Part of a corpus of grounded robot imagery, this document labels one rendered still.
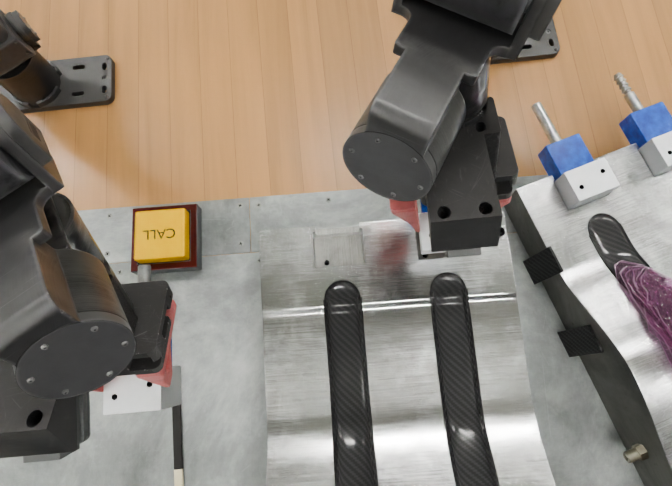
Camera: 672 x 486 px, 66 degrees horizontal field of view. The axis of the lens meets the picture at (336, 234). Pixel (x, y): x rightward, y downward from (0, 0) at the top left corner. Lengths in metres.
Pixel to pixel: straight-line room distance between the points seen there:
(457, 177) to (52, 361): 0.25
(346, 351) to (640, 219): 0.36
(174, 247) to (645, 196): 0.54
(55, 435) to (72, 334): 0.07
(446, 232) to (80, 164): 0.54
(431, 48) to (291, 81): 0.43
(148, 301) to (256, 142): 0.33
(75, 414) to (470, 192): 0.27
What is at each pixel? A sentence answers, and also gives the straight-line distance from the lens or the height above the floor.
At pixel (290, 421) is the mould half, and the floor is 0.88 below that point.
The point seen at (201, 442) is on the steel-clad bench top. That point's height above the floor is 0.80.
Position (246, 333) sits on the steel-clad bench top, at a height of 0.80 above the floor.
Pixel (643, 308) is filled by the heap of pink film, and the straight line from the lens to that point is 0.60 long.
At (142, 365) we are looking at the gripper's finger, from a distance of 0.42.
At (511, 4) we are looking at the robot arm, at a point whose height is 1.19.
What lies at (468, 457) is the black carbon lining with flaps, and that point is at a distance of 0.54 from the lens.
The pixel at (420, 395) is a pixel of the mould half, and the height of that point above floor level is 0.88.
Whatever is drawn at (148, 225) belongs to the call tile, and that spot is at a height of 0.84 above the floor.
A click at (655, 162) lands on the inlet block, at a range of 0.69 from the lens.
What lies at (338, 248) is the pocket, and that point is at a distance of 0.57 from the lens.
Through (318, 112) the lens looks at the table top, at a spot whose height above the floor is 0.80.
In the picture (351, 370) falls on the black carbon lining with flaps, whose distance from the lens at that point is 0.54.
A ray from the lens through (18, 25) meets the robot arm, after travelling 0.71.
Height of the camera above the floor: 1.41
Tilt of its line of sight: 75 degrees down
